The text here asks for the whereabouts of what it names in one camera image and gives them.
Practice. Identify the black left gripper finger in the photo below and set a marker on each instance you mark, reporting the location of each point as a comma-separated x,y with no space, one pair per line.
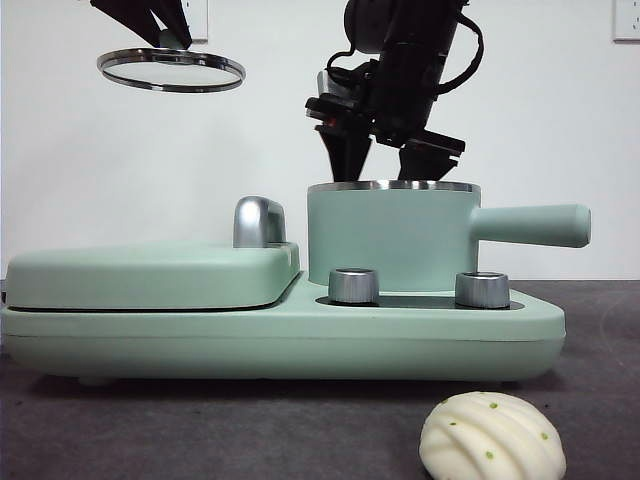
132,17
175,20

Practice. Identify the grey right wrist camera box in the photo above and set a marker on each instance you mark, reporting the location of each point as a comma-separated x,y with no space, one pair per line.
332,84

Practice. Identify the glass pot lid green knob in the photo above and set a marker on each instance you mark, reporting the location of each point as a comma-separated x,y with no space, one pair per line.
170,86

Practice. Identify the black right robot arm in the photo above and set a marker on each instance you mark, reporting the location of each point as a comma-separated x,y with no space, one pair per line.
410,75

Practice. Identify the pleated white bun green flecks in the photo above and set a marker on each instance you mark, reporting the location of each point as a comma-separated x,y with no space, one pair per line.
492,440

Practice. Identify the white wall socket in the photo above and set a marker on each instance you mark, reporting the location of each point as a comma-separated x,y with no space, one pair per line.
627,22
197,20

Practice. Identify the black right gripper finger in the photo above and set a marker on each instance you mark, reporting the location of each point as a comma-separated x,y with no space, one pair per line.
422,165
346,155

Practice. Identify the silver control dial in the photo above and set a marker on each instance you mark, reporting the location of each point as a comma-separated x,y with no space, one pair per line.
482,290
353,287

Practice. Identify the mint green breakfast machine base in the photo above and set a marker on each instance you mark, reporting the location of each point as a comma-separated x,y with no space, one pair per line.
300,340

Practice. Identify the mint green griddle cover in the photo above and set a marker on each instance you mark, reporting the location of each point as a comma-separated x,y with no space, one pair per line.
150,275

